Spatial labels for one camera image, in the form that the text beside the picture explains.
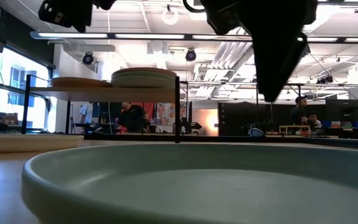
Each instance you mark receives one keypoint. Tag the black ceiling spotlight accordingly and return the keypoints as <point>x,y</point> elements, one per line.
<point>325,79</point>
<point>190,55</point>
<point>88,58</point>

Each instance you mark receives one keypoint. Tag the black computer monitor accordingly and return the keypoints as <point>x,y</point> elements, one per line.
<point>343,109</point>

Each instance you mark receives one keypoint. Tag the blue white helmet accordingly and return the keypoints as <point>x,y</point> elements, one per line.
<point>255,132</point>

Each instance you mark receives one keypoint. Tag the person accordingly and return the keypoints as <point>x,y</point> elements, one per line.
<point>86,113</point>
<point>134,118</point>
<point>313,119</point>
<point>297,113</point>

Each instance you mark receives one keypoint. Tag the light teal plate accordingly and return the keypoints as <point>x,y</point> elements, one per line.
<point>141,76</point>

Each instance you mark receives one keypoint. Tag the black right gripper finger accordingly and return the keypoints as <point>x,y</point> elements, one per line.
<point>272,68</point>
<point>304,46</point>

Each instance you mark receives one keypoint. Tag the colourful wall poster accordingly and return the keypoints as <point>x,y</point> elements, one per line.
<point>166,113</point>

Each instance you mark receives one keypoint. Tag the black aluminium table frame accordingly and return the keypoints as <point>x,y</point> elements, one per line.
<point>228,138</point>

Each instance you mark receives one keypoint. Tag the pink plate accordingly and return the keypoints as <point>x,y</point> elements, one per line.
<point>145,70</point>
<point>79,82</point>

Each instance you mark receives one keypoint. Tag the cardboard boxes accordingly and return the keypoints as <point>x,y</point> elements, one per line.
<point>9,118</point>

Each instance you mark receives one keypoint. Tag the black partition panel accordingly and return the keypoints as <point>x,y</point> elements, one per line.
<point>235,118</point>

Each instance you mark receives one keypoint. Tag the sage green plate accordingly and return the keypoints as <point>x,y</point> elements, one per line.
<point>197,186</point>

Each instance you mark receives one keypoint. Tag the black background metal frame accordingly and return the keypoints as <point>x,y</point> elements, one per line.
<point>228,84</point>

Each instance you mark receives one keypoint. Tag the small wooden rack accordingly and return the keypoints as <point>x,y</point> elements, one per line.
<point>294,126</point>

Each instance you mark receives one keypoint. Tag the white plate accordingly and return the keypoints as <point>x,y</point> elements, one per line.
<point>26,143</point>

